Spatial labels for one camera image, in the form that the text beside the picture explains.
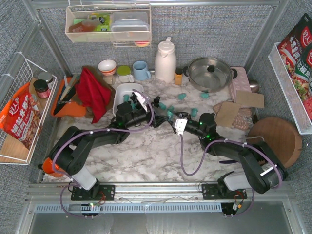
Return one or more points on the cardboard sheet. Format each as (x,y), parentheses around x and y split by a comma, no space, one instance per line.
(249,99)
(227,114)

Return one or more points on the pink striped oven mitt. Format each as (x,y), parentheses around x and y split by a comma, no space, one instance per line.
(243,120)

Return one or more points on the orange cup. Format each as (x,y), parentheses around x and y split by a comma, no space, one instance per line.
(47,168)

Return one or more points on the steel pot with lid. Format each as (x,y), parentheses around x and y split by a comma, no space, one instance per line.
(209,75)

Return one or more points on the white wire basket right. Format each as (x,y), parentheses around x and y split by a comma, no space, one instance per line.
(299,114)

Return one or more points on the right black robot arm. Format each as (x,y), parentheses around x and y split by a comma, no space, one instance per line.
(262,170)

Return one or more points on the pink box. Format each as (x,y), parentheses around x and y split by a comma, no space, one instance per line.
(239,82)

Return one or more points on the black chef knife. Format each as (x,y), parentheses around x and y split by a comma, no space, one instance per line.
(64,98)

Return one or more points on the red seasoning packet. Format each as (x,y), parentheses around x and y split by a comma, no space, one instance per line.
(296,53)

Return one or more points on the red lidded jar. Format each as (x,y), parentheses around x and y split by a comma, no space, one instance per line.
(41,88)

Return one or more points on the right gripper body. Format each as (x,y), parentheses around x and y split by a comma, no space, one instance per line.
(177,119)

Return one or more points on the white wire rack left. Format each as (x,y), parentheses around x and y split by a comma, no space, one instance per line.
(13,151)

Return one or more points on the orange plastic tray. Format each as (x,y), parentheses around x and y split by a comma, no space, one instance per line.
(71,109)

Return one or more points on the green lidded cup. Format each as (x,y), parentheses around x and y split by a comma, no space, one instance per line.
(124,74)

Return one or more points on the yellow spice bottle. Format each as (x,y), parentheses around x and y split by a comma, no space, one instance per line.
(178,76)

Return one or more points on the blue mug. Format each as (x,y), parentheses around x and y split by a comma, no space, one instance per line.
(140,70)

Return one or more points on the clear plastic food box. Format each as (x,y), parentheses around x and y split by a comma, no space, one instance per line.
(130,26)

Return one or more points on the round wooden board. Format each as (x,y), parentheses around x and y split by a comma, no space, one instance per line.
(281,135)

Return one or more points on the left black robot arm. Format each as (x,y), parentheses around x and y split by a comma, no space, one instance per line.
(73,148)

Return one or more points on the black coffee capsule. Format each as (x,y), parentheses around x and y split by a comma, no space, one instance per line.
(156,100)
(133,96)

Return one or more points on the white orange striped bowl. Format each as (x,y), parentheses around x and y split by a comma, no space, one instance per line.
(107,67)

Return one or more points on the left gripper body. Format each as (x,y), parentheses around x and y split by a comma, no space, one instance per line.
(156,117)

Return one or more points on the red cloth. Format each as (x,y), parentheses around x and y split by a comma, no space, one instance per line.
(93,95)

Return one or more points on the metal wire stand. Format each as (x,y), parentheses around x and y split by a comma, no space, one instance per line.
(255,137)

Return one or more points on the orange snack bag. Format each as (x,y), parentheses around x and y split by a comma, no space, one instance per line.
(19,118)

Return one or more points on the white thermos jug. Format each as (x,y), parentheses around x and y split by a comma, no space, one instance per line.
(165,61)

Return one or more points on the white handled knife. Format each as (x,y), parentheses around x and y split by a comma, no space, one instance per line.
(71,83)

